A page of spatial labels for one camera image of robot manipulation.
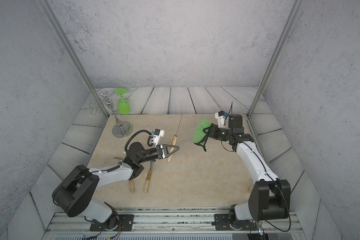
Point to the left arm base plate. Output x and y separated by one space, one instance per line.
123 223

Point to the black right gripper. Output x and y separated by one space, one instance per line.
214 134

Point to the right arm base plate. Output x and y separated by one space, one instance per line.
225 222

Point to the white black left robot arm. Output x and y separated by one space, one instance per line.
74 195

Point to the green fluffy rag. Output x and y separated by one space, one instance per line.
199 136

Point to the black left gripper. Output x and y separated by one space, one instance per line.
158 151

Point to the aluminium frame post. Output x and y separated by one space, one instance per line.
297 4
58 30

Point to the aluminium frame post right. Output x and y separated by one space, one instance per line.
297 4

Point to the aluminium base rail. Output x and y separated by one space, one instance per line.
175 224

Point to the aluminium frame post left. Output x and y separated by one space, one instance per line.
58 30

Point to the sickle with wooden handle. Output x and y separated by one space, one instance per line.
174 141

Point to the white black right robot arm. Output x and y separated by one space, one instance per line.
270 196

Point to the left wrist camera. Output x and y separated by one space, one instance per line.
156 135

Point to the chrome glass rack stand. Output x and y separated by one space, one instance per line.
121 129

